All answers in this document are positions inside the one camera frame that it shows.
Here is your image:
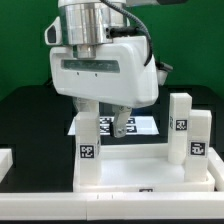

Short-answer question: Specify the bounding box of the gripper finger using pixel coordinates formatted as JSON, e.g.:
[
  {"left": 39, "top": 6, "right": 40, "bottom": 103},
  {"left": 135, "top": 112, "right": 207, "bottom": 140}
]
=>
[
  {"left": 73, "top": 97, "right": 87, "bottom": 113},
  {"left": 109, "top": 105, "right": 132, "bottom": 138}
]

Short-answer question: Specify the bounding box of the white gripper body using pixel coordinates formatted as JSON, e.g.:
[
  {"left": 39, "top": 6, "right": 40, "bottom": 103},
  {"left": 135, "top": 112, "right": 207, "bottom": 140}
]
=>
[{"left": 43, "top": 16, "right": 174, "bottom": 109}]

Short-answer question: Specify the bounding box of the white square desk top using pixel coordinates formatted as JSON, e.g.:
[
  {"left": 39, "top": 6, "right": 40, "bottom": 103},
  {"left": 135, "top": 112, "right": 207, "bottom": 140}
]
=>
[{"left": 73, "top": 143, "right": 215, "bottom": 193}]

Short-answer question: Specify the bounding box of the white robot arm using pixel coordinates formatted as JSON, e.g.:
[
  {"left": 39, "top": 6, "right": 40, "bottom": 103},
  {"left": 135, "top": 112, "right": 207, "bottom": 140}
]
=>
[{"left": 45, "top": 0, "right": 188, "bottom": 138}]

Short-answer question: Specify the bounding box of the white marker sheet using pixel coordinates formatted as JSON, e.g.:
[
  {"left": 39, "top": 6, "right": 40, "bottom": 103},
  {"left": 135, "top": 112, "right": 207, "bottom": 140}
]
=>
[{"left": 67, "top": 115, "right": 160, "bottom": 137}]

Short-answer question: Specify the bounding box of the white left fence bar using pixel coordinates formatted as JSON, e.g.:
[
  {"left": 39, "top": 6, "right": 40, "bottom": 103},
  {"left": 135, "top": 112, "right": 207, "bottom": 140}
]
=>
[{"left": 0, "top": 149, "right": 13, "bottom": 183}]

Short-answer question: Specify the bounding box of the white fence bar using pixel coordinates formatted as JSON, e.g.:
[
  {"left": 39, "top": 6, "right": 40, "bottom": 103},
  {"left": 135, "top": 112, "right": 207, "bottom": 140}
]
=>
[
  {"left": 0, "top": 192, "right": 224, "bottom": 221},
  {"left": 208, "top": 147, "right": 224, "bottom": 192},
  {"left": 0, "top": 149, "right": 13, "bottom": 183}
]

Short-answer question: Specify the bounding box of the white right fence bar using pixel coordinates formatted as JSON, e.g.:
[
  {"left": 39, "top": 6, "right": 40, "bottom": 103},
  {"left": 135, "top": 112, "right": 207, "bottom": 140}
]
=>
[{"left": 208, "top": 147, "right": 224, "bottom": 192}]

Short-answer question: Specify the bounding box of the white front fence bar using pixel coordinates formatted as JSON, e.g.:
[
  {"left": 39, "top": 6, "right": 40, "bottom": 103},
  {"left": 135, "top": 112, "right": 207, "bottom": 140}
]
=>
[{"left": 0, "top": 192, "right": 224, "bottom": 221}]

